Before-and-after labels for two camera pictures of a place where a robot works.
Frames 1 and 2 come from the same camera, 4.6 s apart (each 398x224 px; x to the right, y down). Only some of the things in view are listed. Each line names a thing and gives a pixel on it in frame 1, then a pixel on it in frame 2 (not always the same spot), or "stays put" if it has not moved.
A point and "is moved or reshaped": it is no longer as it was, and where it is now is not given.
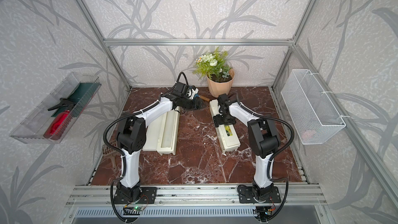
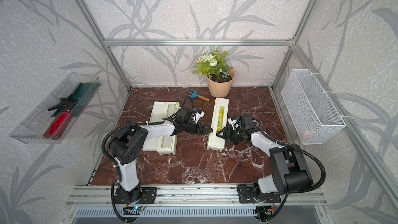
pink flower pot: x=217 y=88 stays put
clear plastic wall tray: x=50 y=122 stays put
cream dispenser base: x=161 y=135 stays put
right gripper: x=217 y=121 to x=225 y=130
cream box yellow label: x=227 y=134 is moved or reshaped
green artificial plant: x=213 y=65 stays put
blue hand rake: x=197 y=95 stays put
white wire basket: x=312 y=117 stays put
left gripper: x=199 y=106 to x=198 y=132
